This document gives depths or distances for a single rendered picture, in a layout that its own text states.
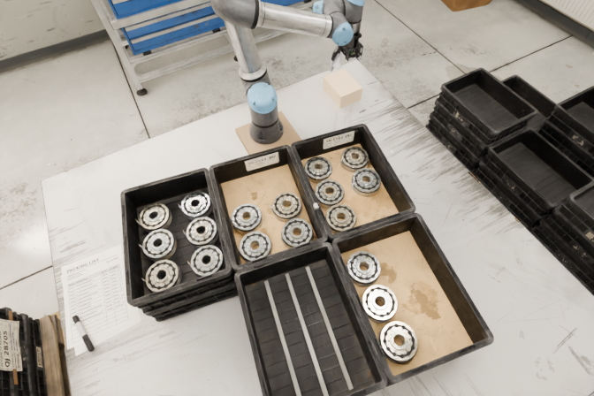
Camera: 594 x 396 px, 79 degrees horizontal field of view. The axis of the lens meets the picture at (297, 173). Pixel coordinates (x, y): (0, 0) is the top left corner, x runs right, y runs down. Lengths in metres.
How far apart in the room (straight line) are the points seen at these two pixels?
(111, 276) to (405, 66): 2.57
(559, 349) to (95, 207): 1.70
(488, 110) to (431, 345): 1.43
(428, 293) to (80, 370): 1.09
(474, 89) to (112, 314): 2.07
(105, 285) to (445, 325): 1.12
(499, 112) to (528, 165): 0.32
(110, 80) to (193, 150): 1.83
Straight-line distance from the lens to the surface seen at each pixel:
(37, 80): 3.73
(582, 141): 2.29
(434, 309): 1.20
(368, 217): 1.27
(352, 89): 1.74
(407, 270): 1.22
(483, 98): 2.30
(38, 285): 2.52
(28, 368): 2.05
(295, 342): 1.12
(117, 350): 1.39
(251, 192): 1.32
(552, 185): 2.22
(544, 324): 1.47
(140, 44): 2.94
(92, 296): 1.48
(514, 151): 2.26
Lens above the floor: 1.94
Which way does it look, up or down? 55 degrees down
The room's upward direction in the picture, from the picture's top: 3 degrees counter-clockwise
